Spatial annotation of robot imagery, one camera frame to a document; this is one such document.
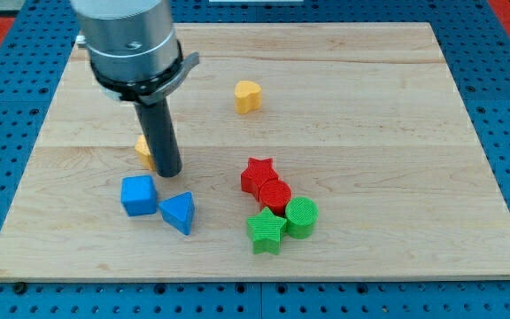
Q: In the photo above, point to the yellow block behind rod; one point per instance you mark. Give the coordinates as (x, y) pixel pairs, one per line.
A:
(143, 153)

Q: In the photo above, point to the green star block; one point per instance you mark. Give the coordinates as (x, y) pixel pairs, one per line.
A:
(266, 231)

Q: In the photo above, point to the yellow heart block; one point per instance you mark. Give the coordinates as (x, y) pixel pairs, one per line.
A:
(247, 96)

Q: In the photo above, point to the red cylinder block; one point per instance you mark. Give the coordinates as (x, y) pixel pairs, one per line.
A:
(275, 195)

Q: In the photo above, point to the red star block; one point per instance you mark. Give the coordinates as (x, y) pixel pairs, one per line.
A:
(257, 173)

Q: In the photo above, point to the green cylinder block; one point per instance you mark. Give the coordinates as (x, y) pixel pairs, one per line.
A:
(302, 214)

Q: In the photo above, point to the wooden board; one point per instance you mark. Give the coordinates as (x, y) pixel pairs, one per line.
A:
(364, 119)

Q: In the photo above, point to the blue cube block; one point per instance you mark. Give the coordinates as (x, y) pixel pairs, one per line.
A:
(138, 195)

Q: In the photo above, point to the black clamp ring mount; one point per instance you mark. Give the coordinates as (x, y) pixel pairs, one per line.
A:
(139, 68)

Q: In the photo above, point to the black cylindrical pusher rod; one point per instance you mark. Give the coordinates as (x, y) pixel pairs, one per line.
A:
(158, 129)

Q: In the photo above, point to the blue triangle block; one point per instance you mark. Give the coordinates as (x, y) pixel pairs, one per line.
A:
(178, 211)

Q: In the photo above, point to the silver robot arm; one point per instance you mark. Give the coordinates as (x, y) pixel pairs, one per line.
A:
(124, 17)

